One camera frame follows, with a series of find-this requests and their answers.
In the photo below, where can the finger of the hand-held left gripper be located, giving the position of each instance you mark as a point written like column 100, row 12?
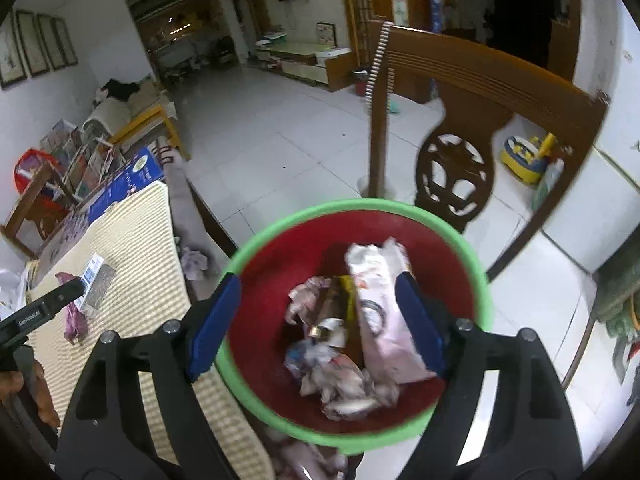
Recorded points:
column 70, row 292

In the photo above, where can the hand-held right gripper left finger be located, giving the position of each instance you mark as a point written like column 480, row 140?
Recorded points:
column 215, row 325

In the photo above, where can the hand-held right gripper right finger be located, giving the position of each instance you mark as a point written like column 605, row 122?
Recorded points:
column 420, row 320

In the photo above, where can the purple snack wrapper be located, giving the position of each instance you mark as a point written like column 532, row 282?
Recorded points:
column 75, row 325

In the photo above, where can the pink snack packet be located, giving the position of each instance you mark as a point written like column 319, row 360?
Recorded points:
column 385, row 320

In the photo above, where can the red bin with green rim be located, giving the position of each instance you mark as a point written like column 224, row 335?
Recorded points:
column 275, row 280

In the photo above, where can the yellow drink carton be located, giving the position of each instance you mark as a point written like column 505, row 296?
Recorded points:
column 347, row 295

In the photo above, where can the person's left hand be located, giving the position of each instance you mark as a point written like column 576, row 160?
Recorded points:
column 45, row 395

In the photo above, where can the white and blue small box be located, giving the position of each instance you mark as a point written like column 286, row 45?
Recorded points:
column 97, row 280

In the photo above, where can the yellow checked table mat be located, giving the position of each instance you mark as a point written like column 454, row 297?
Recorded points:
column 140, row 260

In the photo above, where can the crumpled printed paper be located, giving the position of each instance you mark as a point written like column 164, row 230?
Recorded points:
column 302, row 300
column 340, row 380

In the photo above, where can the plain wooden chair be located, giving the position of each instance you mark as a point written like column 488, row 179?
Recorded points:
column 30, row 210

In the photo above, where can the red plastic basket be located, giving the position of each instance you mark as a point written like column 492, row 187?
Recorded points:
column 25, row 167

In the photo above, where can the white book rack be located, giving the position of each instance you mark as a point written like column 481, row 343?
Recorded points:
column 80, row 160

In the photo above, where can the blue flat box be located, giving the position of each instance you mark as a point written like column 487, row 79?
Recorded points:
column 135, row 175

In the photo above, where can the green detergent bottle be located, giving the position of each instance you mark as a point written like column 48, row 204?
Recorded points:
column 547, row 185

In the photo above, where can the yellow wooden sofa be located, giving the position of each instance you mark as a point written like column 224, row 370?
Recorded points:
column 145, row 120

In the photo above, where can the white refrigerator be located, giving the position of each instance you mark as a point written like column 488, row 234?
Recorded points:
column 580, row 220

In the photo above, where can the yellow toy potty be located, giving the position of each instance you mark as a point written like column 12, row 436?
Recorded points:
column 522, row 160

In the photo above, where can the black cloth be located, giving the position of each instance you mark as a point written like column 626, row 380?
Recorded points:
column 122, row 90

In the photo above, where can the small red bin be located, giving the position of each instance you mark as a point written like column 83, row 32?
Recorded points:
column 360, row 85

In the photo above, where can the carved wooden chair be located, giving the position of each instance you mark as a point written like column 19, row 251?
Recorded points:
column 480, row 75

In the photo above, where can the low television cabinet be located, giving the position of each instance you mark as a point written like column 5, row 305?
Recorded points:
column 295, row 62

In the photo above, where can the wooden lattice partition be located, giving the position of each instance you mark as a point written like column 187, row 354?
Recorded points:
column 360, row 10

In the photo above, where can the framed wall picture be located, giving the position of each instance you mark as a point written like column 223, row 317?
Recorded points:
column 65, row 40
column 32, row 42
column 51, row 41
column 10, row 55

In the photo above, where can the small picture frame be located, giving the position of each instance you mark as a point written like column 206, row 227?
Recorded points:
column 326, row 35

